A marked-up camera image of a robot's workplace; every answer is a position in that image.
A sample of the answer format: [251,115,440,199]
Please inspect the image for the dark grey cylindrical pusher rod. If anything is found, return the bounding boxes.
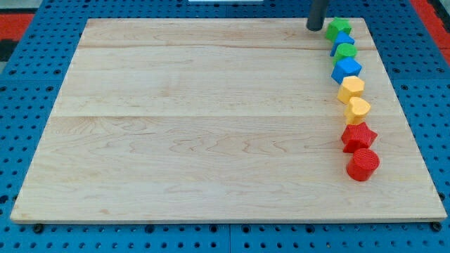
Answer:
[306,0,330,32]

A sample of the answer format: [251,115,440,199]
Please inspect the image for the green star block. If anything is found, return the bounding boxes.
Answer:
[325,17,352,42]

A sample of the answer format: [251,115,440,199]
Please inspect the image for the red star block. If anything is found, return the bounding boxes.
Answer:
[341,122,378,153]

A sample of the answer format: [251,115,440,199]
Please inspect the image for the blue triangle block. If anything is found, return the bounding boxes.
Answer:
[330,32,355,56]

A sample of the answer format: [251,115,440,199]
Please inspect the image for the green cylinder block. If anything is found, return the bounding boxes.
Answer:
[333,43,358,65]

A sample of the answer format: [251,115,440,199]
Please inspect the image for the blue cube block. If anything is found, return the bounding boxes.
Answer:
[331,57,362,84]

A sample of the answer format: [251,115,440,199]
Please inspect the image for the yellow hexagon block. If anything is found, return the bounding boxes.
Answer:
[337,76,365,104]

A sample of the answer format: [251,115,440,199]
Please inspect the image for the yellow heart block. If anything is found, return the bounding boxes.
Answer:
[344,97,371,125]

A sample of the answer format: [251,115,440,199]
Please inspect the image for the red cylinder block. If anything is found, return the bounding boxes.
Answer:
[346,148,380,181]

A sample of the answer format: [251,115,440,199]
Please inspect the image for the light wooden board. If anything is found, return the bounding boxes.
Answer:
[11,18,446,224]

